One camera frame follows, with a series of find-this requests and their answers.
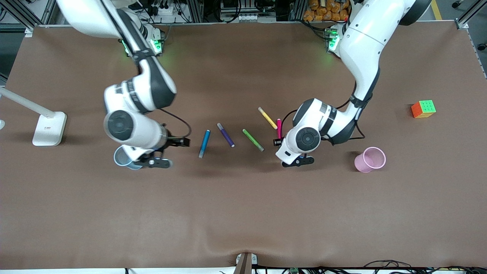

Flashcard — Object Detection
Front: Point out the black cable bundle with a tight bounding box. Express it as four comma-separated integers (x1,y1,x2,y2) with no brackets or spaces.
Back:
217,260,487,274

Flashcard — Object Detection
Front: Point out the aluminium frame profile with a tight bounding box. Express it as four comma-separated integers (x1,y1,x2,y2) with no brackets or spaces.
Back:
455,0,487,29
0,0,38,37

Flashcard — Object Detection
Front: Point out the white desk lamp stand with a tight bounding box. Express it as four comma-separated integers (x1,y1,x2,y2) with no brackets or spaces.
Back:
0,84,67,147

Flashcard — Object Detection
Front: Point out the background metal equipment rack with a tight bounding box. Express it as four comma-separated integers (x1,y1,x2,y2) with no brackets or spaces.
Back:
186,0,305,23

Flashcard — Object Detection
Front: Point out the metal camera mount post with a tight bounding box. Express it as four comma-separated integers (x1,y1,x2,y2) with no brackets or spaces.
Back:
233,252,258,274

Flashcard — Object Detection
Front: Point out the green marker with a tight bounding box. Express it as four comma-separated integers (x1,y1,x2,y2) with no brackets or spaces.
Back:
242,129,265,152

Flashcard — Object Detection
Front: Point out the brown table cover sheet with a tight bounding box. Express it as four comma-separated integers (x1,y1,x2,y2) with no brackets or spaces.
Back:
0,21,487,270

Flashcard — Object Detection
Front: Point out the blue marker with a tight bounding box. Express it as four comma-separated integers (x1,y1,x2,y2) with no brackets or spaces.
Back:
198,129,211,159

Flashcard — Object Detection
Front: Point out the pink plastic cup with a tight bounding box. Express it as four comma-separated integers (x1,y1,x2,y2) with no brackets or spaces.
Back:
354,147,387,174

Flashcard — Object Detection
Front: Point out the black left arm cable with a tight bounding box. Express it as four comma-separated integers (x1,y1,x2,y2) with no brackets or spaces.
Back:
280,82,366,140

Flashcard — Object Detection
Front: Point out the purple marker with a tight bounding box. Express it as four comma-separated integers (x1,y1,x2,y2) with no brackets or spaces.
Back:
216,123,236,148

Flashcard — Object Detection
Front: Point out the light blue plastic cup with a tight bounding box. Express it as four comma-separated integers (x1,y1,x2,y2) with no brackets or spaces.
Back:
113,147,143,170

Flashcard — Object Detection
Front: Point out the colourful puzzle cube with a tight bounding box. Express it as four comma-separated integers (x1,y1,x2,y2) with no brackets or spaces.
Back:
411,100,437,119

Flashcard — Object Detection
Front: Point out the white power strip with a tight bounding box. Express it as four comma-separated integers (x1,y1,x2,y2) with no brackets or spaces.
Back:
150,2,177,16

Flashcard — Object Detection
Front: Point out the orange snack bag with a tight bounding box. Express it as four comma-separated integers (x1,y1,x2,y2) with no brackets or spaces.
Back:
303,0,350,22

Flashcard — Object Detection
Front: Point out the yellow marker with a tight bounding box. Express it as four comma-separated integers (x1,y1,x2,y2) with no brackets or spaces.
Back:
258,107,278,130

